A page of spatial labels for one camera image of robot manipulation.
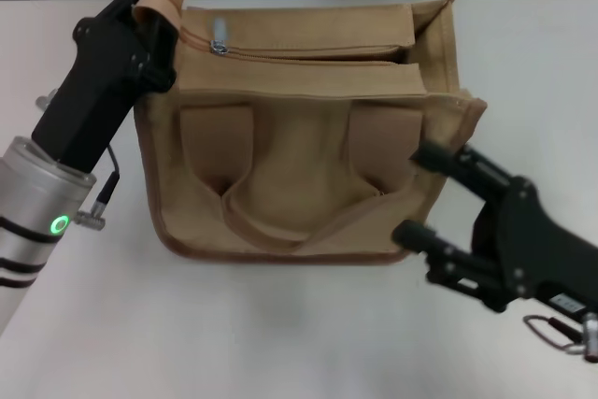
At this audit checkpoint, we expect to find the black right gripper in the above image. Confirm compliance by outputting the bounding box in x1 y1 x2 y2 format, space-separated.
391 138 598 321

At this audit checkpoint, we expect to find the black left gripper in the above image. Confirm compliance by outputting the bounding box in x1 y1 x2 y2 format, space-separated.
29 0 191 172

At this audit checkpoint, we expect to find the silver metal zipper pull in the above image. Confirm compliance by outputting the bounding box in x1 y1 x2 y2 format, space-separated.
209 18 233 55

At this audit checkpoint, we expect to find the grey right gripper cable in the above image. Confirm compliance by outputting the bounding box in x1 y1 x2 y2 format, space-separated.
522 312 598 363

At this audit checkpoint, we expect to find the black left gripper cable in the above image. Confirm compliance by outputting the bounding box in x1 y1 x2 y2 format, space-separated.
77 144 123 232

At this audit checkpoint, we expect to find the khaki canvas food bag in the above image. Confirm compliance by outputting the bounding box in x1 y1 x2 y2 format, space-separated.
130 0 490 265

